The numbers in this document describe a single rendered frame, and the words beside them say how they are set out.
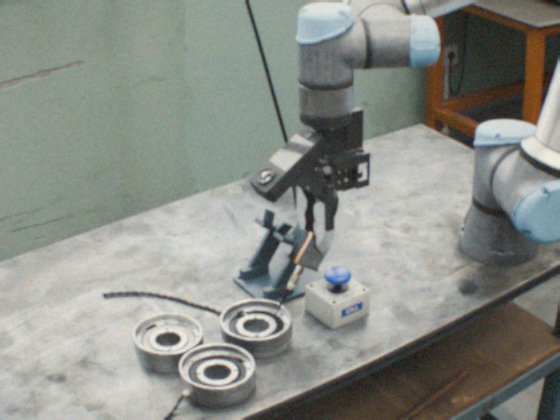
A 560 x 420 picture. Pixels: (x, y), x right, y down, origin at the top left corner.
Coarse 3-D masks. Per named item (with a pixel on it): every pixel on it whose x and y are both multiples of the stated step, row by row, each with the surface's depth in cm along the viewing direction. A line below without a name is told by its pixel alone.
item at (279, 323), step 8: (240, 312) 139; (248, 312) 139; (256, 312) 139; (264, 312) 139; (232, 320) 137; (280, 320) 137; (232, 328) 135; (280, 328) 135; (240, 336) 133; (248, 336) 133; (256, 336) 133; (264, 336) 133
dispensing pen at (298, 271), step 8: (304, 232) 135; (296, 240) 135; (304, 240) 134; (296, 248) 135; (288, 256) 136; (296, 256) 135; (296, 272) 136; (296, 280) 136; (288, 288) 136; (280, 304) 137
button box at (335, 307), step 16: (320, 288) 141; (336, 288) 141; (352, 288) 141; (320, 304) 140; (336, 304) 138; (352, 304) 140; (368, 304) 142; (320, 320) 141; (336, 320) 139; (352, 320) 141
